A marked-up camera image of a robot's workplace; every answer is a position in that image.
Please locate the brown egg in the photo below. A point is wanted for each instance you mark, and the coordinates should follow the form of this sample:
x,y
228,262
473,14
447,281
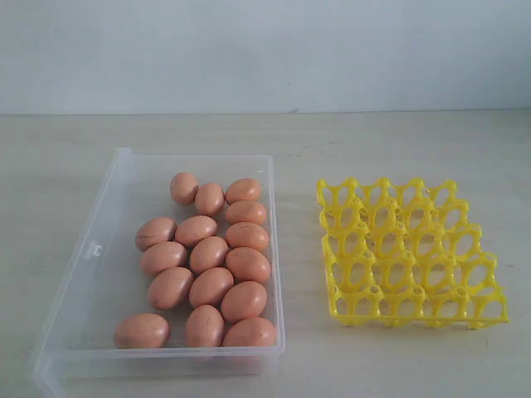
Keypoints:
x,y
246,234
244,300
243,189
194,229
209,199
162,256
210,287
183,188
170,288
204,327
142,330
157,230
247,264
246,211
208,253
251,332

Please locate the clear plastic box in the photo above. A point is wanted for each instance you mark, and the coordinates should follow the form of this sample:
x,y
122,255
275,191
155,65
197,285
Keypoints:
x,y
103,283

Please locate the yellow plastic egg tray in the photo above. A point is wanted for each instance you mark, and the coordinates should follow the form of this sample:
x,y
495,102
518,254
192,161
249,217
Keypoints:
x,y
399,254

